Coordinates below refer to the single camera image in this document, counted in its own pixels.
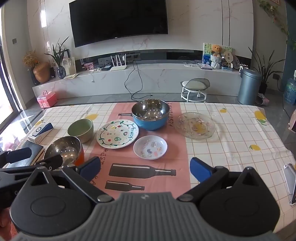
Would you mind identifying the blue steel bowl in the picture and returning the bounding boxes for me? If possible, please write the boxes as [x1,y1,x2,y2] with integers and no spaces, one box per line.
[131,99,170,131]

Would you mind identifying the small white sticker dish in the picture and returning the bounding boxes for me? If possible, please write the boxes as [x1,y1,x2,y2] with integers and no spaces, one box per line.
[133,136,168,160]

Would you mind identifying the dried yellow flowers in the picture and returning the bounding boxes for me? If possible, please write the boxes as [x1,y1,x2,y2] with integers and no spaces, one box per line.
[23,50,40,69]

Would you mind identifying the brown round vase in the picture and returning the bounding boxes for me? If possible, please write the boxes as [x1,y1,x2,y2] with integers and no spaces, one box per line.
[33,61,51,83]

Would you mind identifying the blue water jug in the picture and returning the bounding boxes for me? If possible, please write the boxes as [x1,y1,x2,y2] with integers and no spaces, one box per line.
[283,71,296,105]

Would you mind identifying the patterned slipper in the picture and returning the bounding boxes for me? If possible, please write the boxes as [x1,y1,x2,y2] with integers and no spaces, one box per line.
[255,93,270,106]

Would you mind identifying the lemon print checked tablecloth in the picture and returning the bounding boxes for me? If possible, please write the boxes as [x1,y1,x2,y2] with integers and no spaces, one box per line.
[13,101,296,209]

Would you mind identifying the plant in blue vase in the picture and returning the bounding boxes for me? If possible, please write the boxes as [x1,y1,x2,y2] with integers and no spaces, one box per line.
[44,36,70,80]

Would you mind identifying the black cable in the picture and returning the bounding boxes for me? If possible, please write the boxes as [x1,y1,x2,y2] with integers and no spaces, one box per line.
[124,61,153,99]

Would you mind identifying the white small appliance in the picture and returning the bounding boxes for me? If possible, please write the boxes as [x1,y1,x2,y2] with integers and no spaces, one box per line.
[288,113,296,133]

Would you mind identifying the white drawing card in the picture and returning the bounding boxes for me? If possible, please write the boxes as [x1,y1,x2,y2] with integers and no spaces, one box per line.
[61,57,77,76]

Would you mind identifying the long-leaf potted plant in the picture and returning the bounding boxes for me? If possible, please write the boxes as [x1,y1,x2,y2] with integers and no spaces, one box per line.
[248,46,286,95]

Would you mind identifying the pink storage box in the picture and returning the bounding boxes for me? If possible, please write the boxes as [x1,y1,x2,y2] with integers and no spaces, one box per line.
[37,91,57,108]

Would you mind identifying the clear glass plate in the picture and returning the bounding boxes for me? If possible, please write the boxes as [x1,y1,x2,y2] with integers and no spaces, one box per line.
[174,112,216,139]

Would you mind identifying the blue and white box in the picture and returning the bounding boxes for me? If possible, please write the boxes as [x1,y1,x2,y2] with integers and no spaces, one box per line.
[28,123,54,145]

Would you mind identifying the black notebook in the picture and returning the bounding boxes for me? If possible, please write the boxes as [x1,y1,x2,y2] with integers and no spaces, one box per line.
[6,140,45,168]

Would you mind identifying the blue green painting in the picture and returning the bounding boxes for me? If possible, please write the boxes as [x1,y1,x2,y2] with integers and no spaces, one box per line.
[203,43,232,65]

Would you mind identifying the teddy bear bouquet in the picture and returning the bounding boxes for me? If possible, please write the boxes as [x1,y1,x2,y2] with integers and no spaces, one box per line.
[210,44,223,69]

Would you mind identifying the orange steel bowl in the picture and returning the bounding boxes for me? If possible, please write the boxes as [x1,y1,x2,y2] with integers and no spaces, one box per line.
[43,136,84,167]

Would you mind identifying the white painted vine plate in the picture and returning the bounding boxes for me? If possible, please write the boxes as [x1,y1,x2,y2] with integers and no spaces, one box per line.
[96,119,139,149]

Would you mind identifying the white router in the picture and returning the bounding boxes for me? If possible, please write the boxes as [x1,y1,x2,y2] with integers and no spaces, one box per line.
[109,54,128,71]

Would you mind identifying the hanging green vine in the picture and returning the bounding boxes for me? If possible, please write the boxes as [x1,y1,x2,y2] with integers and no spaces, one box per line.
[258,0,296,50]

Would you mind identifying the green ceramic bowl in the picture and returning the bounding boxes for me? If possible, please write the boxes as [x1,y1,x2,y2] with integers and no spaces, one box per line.
[67,118,94,143]

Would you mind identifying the black curved television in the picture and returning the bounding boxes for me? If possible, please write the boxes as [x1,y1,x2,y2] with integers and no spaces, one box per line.
[69,0,169,48]

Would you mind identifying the grey metal trash can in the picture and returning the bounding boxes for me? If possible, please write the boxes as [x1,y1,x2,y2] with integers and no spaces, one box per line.
[238,69,262,105]

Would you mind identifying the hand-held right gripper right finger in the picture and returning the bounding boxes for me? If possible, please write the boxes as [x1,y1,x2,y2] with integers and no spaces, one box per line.
[177,158,270,202]

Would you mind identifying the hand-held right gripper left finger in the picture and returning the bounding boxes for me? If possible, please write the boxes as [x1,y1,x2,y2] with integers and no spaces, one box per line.
[23,157,114,202]

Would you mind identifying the round paper fan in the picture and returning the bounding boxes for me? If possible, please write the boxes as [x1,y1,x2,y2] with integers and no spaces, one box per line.
[222,51,233,67]

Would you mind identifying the white stool with grey back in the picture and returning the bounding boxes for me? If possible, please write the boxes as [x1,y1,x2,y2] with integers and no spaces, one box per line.
[181,78,210,102]

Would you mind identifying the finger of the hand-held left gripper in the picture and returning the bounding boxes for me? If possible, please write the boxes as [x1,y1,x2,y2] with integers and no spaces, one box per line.
[0,147,32,168]
[0,154,63,178]

